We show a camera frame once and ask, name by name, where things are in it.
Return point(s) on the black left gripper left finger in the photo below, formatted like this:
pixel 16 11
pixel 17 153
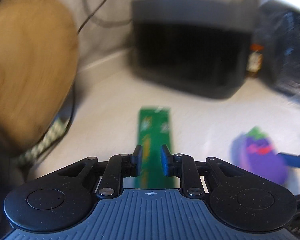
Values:
pixel 113 171

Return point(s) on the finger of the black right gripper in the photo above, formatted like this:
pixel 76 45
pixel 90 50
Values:
pixel 290 160

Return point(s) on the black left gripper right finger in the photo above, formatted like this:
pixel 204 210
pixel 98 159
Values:
pixel 186 169

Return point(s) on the green snack wrapper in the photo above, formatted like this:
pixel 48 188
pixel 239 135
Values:
pixel 153 132

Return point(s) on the purple pink sponge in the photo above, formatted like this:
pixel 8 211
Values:
pixel 254 152

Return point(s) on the green white striped cloth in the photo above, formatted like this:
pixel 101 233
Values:
pixel 55 131

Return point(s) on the glass jar with orange lid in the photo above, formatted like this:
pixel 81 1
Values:
pixel 255 60

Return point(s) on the black square appliance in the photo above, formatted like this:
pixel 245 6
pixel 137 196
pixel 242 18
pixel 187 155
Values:
pixel 196 46

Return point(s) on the round wooden cutting board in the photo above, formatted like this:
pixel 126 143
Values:
pixel 38 65

